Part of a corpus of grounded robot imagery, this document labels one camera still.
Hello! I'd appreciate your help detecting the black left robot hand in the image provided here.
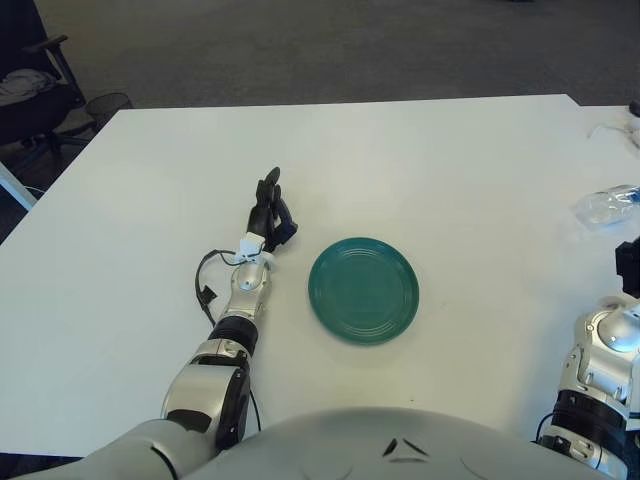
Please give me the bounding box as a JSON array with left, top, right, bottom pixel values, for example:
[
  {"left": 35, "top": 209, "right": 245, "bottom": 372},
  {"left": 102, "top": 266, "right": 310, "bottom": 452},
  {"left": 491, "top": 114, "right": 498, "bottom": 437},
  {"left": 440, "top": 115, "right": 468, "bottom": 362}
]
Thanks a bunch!
[{"left": 247, "top": 167, "right": 301, "bottom": 254}]

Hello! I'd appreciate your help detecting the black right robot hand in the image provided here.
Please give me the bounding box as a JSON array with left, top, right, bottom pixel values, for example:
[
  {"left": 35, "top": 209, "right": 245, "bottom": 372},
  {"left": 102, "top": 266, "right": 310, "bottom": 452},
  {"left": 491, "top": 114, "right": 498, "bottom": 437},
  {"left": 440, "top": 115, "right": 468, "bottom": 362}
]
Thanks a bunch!
[{"left": 614, "top": 241, "right": 640, "bottom": 301}]

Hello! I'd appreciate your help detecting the clear bottle with blue cap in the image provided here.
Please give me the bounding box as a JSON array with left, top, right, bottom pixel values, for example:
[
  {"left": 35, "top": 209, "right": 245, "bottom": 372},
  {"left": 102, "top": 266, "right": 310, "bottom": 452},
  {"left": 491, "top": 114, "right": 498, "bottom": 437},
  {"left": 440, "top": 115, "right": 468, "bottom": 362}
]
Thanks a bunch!
[{"left": 571, "top": 183, "right": 640, "bottom": 232}]

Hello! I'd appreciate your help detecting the green round plate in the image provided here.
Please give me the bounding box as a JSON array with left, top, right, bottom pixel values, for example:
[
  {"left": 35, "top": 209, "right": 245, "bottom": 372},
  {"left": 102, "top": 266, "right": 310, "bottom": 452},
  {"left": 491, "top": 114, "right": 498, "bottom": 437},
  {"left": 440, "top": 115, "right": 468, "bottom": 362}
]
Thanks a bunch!
[{"left": 308, "top": 236, "right": 422, "bottom": 346}]

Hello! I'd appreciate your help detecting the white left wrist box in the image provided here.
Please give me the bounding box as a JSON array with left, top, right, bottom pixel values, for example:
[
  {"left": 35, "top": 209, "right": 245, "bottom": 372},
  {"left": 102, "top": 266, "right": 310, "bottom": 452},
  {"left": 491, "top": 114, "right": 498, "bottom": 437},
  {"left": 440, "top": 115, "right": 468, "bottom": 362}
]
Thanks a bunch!
[{"left": 238, "top": 232, "right": 266, "bottom": 264}]

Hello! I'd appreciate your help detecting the black mesh wastebasket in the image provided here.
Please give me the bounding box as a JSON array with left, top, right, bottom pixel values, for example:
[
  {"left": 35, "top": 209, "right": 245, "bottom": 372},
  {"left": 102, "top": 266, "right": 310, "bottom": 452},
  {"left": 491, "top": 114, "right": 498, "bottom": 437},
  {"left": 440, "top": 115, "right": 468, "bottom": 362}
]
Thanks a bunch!
[{"left": 84, "top": 92, "right": 134, "bottom": 126}]

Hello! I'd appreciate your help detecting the grey robot torso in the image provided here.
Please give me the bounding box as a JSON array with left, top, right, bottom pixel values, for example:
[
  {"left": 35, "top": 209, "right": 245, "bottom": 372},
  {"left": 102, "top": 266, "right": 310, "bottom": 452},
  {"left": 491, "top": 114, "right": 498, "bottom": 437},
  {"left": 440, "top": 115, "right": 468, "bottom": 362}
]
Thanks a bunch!
[{"left": 184, "top": 405, "right": 640, "bottom": 480}]

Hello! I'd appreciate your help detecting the white furniture panel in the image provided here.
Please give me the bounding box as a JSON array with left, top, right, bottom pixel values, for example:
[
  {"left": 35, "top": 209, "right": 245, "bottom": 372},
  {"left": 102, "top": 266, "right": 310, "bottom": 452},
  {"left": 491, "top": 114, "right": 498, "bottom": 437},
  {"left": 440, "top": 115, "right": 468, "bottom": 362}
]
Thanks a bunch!
[{"left": 0, "top": 162, "right": 39, "bottom": 210}]

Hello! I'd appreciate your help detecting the black office chair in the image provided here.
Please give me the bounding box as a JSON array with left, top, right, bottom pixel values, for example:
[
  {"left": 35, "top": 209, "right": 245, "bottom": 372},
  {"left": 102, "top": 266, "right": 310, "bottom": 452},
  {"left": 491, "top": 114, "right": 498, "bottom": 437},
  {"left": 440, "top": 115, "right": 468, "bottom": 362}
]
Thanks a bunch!
[{"left": 0, "top": 0, "right": 96, "bottom": 161}]

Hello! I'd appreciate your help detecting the grey crumpled cloth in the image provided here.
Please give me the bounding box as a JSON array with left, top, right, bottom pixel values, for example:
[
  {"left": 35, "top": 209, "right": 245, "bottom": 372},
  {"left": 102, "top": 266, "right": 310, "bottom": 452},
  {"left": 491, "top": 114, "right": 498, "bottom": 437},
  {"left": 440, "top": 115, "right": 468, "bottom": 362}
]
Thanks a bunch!
[{"left": 0, "top": 69, "right": 56, "bottom": 96}]

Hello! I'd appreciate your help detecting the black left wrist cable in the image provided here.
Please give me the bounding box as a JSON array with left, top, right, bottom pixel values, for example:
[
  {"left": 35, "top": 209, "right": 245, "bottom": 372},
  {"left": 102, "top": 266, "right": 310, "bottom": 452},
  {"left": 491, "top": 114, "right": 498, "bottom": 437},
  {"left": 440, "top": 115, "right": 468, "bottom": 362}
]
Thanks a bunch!
[{"left": 194, "top": 248, "right": 244, "bottom": 326}]

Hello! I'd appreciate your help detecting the white thin strap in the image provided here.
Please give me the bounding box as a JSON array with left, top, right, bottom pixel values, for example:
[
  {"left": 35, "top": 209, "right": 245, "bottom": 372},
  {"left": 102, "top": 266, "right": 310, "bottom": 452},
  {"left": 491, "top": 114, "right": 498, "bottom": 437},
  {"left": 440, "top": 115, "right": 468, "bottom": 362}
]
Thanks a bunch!
[{"left": 587, "top": 122, "right": 634, "bottom": 141}]

